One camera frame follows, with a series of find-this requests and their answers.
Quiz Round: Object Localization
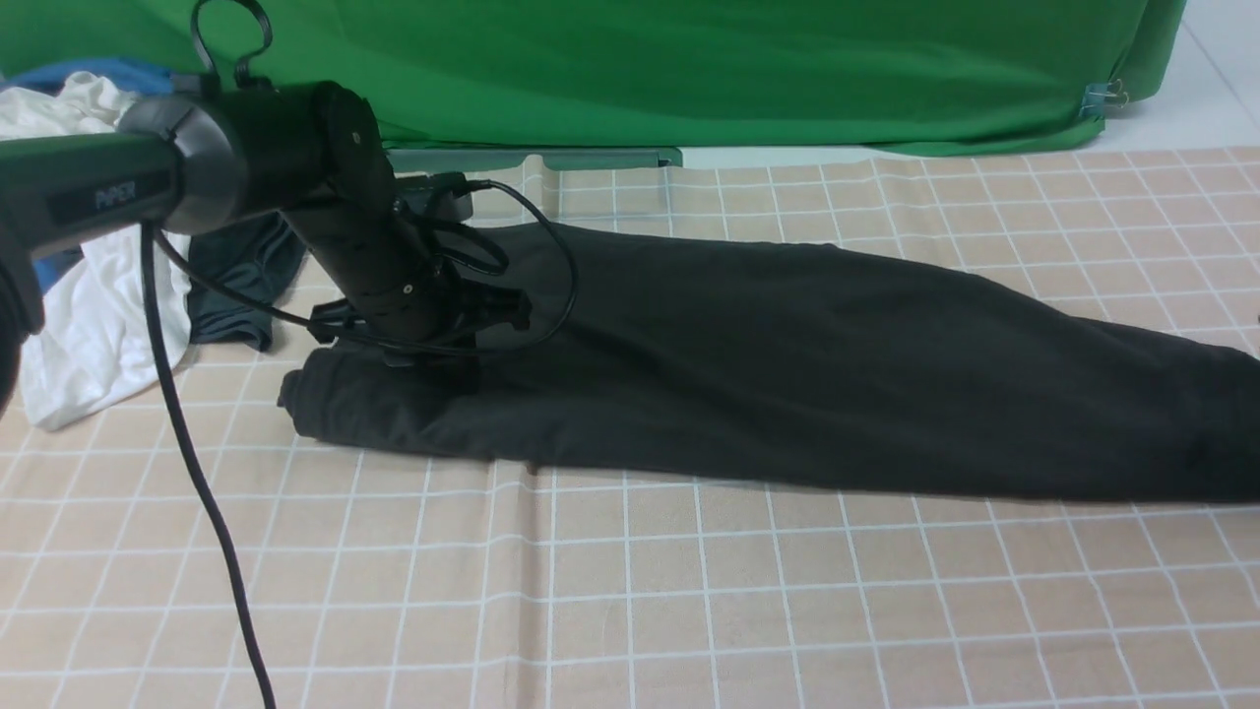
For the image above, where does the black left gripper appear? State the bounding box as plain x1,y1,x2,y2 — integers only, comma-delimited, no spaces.
310,280,533,360

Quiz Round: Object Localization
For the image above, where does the dark gray long-sleeve shirt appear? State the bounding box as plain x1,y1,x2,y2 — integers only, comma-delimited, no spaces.
278,225,1259,504

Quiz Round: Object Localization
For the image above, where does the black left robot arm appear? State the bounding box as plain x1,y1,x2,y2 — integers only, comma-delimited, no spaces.
3,82,532,366

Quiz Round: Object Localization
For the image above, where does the white crumpled shirt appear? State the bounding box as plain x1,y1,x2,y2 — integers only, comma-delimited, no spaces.
1,71,158,431

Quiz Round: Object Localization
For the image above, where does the gray-green metal base bar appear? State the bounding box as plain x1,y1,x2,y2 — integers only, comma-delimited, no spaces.
387,147,683,174

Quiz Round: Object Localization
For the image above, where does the dark teal crumpled garment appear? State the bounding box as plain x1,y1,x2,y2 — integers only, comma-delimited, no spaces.
186,214,306,353

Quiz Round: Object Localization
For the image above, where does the beige checkered tablecloth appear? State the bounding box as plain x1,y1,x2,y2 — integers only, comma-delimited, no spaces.
1,147,1257,708

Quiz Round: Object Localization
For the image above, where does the blue crumpled garment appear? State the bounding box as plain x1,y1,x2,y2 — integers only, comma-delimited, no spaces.
0,55,178,292

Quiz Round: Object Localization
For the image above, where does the green backdrop cloth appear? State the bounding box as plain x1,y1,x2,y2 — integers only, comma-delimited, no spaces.
3,1,1184,157

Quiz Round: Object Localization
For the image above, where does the metal binder clip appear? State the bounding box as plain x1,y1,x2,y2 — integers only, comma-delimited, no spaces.
1077,78,1130,118

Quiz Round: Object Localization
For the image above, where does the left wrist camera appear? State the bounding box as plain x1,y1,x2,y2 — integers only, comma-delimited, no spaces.
394,173,473,222

